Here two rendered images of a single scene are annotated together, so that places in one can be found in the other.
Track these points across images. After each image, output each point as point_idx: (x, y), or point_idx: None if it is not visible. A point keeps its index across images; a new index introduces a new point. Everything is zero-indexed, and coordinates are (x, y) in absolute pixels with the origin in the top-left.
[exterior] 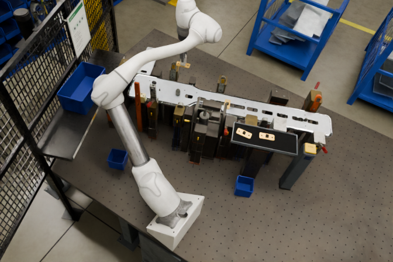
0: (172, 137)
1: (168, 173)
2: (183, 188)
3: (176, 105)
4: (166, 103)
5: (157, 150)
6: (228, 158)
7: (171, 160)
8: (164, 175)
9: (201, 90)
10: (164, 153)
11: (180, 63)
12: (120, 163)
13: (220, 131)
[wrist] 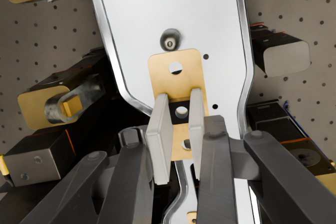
0: (83, 57)
1: (21, 76)
2: (11, 121)
3: (63, 88)
4: (97, 21)
5: (60, 18)
6: None
7: (54, 66)
8: (10, 69)
9: (236, 118)
10: (62, 42)
11: (156, 101)
12: None
13: None
